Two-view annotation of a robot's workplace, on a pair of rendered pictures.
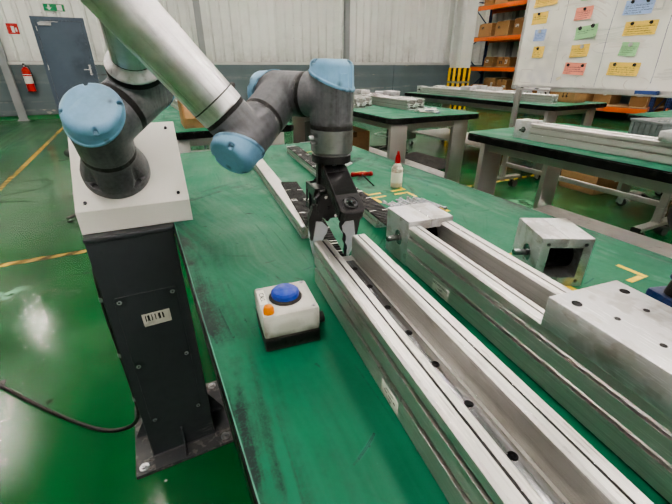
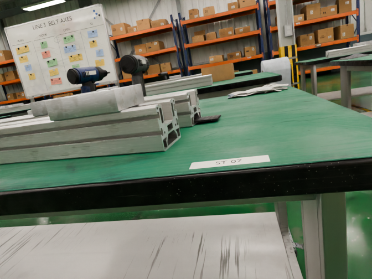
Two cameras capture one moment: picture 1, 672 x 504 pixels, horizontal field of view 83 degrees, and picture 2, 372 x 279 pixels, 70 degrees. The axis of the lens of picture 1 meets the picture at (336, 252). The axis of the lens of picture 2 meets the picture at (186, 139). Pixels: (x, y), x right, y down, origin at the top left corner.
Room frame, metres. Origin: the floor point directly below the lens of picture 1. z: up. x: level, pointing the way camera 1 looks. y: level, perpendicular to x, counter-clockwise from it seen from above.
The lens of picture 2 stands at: (-0.47, 0.10, 0.91)
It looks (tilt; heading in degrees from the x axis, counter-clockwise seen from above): 14 degrees down; 309
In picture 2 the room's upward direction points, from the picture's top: 10 degrees counter-clockwise
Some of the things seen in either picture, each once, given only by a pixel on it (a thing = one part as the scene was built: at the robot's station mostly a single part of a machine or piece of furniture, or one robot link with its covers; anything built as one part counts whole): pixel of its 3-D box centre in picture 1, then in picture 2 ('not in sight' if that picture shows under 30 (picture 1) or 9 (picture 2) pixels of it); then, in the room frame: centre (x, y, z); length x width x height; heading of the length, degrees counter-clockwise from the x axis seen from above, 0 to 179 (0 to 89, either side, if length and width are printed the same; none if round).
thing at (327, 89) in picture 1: (330, 94); not in sight; (0.70, 0.01, 1.10); 0.09 x 0.08 x 0.11; 63
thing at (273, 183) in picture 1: (270, 179); not in sight; (1.26, 0.22, 0.79); 0.96 x 0.04 x 0.03; 20
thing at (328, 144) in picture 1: (329, 142); not in sight; (0.69, 0.01, 1.02); 0.08 x 0.08 x 0.05
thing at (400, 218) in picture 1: (412, 233); not in sight; (0.72, -0.16, 0.83); 0.12 x 0.09 x 0.10; 110
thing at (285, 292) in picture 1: (285, 294); not in sight; (0.46, 0.07, 0.84); 0.04 x 0.04 x 0.02
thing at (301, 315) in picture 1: (292, 312); not in sight; (0.47, 0.07, 0.81); 0.10 x 0.08 x 0.06; 110
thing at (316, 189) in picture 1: (329, 184); not in sight; (0.70, 0.01, 0.94); 0.09 x 0.08 x 0.12; 20
